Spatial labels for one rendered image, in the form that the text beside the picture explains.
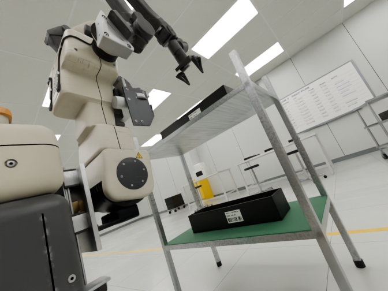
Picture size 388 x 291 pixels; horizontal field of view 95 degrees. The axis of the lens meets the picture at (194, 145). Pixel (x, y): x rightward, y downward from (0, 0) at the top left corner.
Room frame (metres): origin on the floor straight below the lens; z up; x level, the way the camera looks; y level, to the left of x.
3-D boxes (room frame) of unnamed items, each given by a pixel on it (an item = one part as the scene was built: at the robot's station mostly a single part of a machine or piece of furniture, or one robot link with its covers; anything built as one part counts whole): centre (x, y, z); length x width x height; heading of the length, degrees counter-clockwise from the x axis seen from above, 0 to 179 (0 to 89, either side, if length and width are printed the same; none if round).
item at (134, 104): (0.68, 0.25, 0.99); 0.28 x 0.16 x 0.22; 52
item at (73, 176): (0.62, 0.37, 0.68); 0.28 x 0.27 x 0.25; 52
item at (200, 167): (5.60, 0.06, 1.03); 0.44 x 0.37 x 0.46; 58
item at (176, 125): (1.10, -0.08, 1.01); 0.57 x 0.17 x 0.11; 52
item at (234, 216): (1.12, -0.08, 0.41); 0.57 x 0.17 x 0.11; 52
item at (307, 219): (1.12, -0.08, 0.55); 0.91 x 0.46 x 1.10; 52
